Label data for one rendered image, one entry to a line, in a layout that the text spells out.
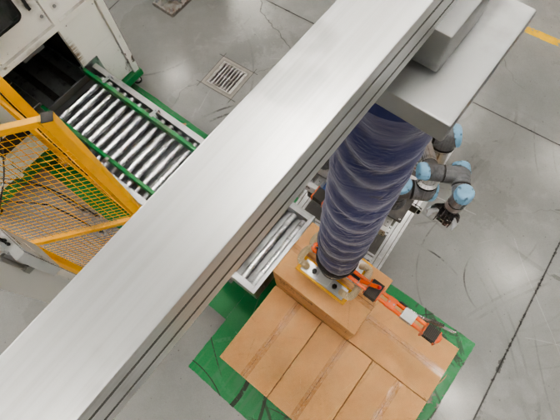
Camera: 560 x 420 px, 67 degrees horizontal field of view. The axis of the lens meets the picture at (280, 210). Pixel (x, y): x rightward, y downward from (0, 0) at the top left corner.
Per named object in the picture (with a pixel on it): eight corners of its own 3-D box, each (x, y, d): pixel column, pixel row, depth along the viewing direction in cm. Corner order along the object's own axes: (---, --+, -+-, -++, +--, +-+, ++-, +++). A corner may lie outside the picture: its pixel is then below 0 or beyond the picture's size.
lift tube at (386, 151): (307, 243, 192) (321, 46, 76) (337, 205, 199) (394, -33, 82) (350, 276, 186) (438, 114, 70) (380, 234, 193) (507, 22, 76)
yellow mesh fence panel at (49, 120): (89, 286, 353) (-170, 177, 157) (88, 274, 357) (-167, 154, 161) (191, 260, 357) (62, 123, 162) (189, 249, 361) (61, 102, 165)
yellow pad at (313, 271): (295, 268, 244) (295, 267, 240) (305, 255, 247) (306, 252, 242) (342, 306, 236) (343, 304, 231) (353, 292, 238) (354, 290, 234)
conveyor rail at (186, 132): (101, 80, 379) (91, 66, 362) (105, 77, 381) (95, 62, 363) (307, 228, 321) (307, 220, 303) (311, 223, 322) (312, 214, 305)
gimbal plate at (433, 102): (297, 58, 78) (297, 38, 74) (387, -38, 86) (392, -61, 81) (441, 143, 71) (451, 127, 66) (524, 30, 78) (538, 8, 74)
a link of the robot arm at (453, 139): (407, 188, 252) (433, 115, 209) (432, 191, 250) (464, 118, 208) (407, 203, 244) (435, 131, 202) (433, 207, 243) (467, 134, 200)
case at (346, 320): (275, 283, 293) (272, 270, 255) (310, 240, 303) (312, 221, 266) (346, 340, 277) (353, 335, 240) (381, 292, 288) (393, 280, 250)
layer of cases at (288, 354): (228, 358, 314) (219, 357, 277) (308, 255, 340) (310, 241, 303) (362, 475, 284) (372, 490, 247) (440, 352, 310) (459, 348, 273)
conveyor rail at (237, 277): (46, 131, 362) (32, 118, 345) (50, 127, 364) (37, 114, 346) (253, 297, 304) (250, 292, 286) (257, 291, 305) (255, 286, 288)
